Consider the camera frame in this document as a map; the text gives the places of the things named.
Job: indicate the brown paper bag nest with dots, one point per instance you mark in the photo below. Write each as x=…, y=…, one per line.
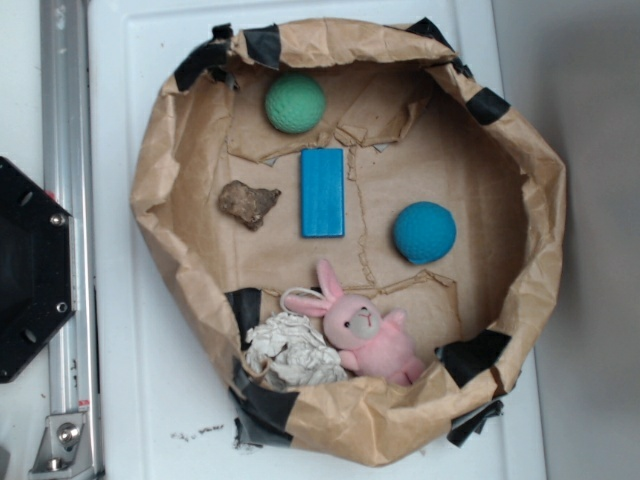
x=414, y=126

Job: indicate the green foam ball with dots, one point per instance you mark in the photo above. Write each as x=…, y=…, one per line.
x=295, y=103

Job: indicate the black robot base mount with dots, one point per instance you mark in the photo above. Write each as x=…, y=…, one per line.
x=36, y=281

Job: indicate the aluminium extrusion rail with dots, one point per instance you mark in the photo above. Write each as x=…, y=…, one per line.
x=73, y=351

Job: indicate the white tray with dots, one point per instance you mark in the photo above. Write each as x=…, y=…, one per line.
x=165, y=412

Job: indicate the blue foam ball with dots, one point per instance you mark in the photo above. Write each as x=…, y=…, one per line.
x=424, y=232

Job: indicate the pink plush bunny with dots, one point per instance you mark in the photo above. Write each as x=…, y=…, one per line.
x=368, y=342

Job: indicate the blue rectangular wooden block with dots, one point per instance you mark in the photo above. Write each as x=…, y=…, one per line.
x=322, y=193

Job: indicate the metal corner bracket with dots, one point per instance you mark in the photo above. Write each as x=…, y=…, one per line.
x=65, y=450

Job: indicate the brown rock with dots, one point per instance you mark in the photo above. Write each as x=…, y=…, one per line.
x=248, y=205

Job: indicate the crumpled white paper ball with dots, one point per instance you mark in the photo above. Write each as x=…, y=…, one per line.
x=287, y=351

